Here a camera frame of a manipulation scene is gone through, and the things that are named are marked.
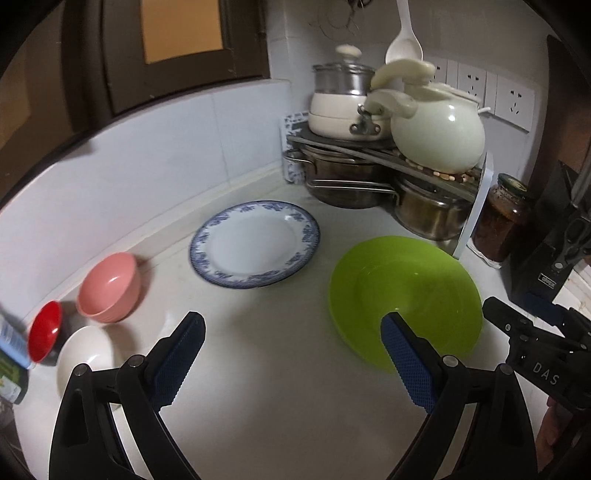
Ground blue and white pump bottle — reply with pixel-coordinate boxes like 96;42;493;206
0;314;34;370

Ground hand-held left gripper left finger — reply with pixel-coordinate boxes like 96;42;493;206
48;311;206;480

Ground blue patterned white board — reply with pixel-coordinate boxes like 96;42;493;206
280;111;311;184

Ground green dish soap bottle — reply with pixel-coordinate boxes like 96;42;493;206
0;352;31;405

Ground pink bowl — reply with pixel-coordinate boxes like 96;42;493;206
76;252;142;324

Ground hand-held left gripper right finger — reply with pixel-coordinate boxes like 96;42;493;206
380;311;540;480

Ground large steel pot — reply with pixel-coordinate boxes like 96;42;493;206
283;144;399;209

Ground white plastic spoon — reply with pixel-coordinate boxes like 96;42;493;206
385;0;424;65

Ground person's right hand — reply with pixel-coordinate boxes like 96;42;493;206
536;396;567;459

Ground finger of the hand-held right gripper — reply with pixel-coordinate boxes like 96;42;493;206
526;293;591;344
482;296;537;341

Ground grey corner rack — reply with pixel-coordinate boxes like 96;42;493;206
285;133;496;260

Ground red and black bowl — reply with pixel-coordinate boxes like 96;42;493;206
28;300;64;363

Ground black kitchen scissors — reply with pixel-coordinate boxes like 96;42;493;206
556;216;588;274

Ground white wall socket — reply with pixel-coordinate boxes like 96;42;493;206
425;58;450;84
456;61;489;100
494;74;537;134

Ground green plastic plate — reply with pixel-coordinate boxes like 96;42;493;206
329;235;484;373

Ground glass jar of sauce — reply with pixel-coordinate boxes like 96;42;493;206
470;173;533;265

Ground small steel pot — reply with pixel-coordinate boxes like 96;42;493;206
394;178;472;241

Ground blue patterned white plate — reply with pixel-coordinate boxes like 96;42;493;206
189;200;321;291

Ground white bowl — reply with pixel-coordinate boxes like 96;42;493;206
56;325;122;408

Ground white pot with steel lid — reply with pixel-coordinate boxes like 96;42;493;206
308;44;419;140

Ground black knife block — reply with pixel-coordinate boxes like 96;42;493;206
509;161;591;306

